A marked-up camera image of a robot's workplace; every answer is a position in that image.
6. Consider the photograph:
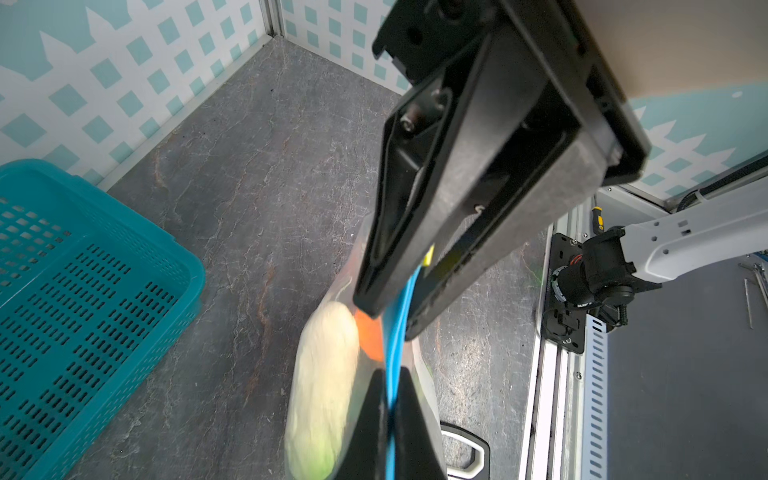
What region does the clear zip top bag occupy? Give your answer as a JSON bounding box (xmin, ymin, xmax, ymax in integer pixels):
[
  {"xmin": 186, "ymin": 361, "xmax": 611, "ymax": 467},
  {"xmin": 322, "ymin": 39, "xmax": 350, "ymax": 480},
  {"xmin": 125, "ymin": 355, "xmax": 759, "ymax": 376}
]
[{"xmin": 283, "ymin": 215, "xmax": 447, "ymax": 479}]

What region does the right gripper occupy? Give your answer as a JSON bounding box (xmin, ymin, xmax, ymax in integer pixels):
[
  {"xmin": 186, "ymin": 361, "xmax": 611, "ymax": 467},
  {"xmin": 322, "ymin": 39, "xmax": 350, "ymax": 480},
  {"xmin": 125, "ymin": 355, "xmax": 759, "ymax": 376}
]
[{"xmin": 353, "ymin": 1, "xmax": 651, "ymax": 341}]

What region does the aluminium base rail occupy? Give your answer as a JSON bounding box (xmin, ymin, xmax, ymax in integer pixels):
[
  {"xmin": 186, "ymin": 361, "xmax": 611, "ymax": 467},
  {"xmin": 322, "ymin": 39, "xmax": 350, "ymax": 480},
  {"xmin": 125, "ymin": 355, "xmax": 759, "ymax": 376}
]
[{"xmin": 518, "ymin": 200, "xmax": 607, "ymax": 479}]

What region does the orange toy tomato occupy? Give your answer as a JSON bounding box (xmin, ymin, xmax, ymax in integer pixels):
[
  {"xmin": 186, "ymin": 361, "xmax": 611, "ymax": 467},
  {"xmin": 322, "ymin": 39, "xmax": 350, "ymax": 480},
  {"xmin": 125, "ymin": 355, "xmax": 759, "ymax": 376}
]
[{"xmin": 354, "ymin": 310, "xmax": 385, "ymax": 362}]

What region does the yellow handled screwdriver right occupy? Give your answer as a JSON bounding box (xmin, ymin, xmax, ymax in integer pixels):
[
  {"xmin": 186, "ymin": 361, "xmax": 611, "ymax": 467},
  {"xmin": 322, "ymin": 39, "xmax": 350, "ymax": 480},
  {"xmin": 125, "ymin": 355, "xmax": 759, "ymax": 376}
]
[{"xmin": 591, "ymin": 206, "xmax": 605, "ymax": 235}]

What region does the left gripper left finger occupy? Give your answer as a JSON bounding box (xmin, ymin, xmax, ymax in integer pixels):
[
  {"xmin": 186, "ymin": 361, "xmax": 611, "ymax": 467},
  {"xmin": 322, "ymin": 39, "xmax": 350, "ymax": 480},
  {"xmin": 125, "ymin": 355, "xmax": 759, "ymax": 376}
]
[{"xmin": 332, "ymin": 369, "xmax": 387, "ymax": 480}]

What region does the white green toy cabbage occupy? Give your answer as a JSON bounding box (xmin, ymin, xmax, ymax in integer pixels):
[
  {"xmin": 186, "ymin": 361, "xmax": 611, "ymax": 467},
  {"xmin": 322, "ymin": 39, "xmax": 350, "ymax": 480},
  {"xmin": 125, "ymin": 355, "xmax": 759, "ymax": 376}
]
[{"xmin": 284, "ymin": 301, "xmax": 360, "ymax": 479}]

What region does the teal plastic basket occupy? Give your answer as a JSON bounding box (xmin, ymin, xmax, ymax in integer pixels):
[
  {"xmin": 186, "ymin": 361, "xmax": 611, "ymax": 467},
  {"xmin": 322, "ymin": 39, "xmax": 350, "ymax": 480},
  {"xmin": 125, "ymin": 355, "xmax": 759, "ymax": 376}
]
[{"xmin": 1, "ymin": 159, "xmax": 205, "ymax": 479}]

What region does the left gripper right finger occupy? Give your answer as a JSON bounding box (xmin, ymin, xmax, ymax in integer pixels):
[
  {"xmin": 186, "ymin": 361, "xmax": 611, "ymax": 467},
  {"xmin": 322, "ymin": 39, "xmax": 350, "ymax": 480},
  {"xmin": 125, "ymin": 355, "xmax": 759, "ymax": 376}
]
[{"xmin": 393, "ymin": 367, "xmax": 447, "ymax": 480}]

